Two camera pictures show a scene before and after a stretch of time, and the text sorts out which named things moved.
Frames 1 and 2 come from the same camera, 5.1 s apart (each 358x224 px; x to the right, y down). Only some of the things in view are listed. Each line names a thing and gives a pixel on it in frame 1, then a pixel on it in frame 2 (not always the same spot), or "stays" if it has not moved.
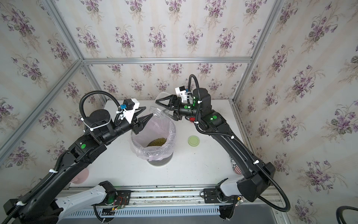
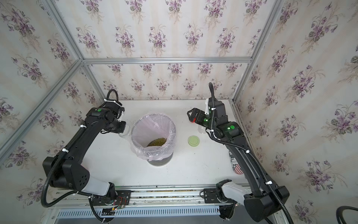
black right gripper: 177,113 → 201,115
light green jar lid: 193,141 stays
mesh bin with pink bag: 156,142 stays
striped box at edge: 235,166 stays
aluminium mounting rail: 174,195 stays
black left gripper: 139,124 → 120,129
